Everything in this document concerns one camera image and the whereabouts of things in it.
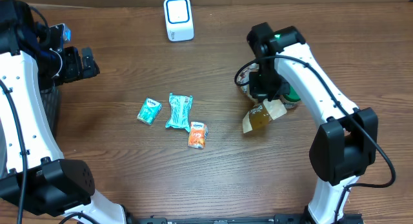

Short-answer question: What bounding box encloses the orange juice carton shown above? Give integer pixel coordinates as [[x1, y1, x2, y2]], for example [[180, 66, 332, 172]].
[[188, 121, 208, 149]]

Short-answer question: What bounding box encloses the white barcode scanner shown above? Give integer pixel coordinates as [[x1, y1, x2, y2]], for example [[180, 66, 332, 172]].
[[163, 0, 194, 42]]

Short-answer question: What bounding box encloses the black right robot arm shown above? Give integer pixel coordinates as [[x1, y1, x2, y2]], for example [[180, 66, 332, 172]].
[[234, 23, 378, 223]]

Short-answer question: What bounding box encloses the white brown snack bag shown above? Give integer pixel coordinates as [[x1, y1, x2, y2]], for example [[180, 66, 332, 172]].
[[239, 85, 287, 134]]

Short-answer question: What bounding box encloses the green round lid container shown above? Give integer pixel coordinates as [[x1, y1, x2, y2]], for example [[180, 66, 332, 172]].
[[280, 87, 301, 109]]

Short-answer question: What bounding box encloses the light green wipes pack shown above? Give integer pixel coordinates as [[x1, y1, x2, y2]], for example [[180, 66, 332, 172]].
[[165, 93, 193, 132]]

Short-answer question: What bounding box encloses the teal white small packet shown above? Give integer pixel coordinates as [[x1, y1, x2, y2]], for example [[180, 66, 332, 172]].
[[137, 97, 162, 125]]

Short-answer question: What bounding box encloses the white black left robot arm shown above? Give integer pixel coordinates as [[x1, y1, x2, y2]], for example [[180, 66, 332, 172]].
[[1, 0, 134, 223]]

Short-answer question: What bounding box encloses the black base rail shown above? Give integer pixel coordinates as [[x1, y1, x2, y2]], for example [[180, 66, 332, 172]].
[[136, 214, 310, 224]]

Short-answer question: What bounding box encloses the grey plastic mesh basket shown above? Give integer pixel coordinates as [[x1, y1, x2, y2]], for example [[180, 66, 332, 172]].
[[40, 87, 62, 138]]

